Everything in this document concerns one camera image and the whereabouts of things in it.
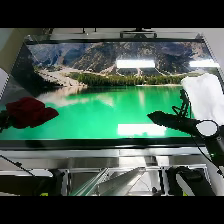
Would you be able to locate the white garment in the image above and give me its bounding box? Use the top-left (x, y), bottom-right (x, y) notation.
top-left (180, 72), bottom-right (224, 127)

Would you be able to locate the black cable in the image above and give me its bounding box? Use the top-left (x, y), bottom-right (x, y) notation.
top-left (0, 154), bottom-right (36, 178)

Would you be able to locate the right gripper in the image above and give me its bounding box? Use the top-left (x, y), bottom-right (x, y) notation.
top-left (146, 110), bottom-right (200, 137)

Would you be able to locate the red garment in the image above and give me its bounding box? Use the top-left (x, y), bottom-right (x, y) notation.
top-left (4, 96), bottom-right (60, 131)

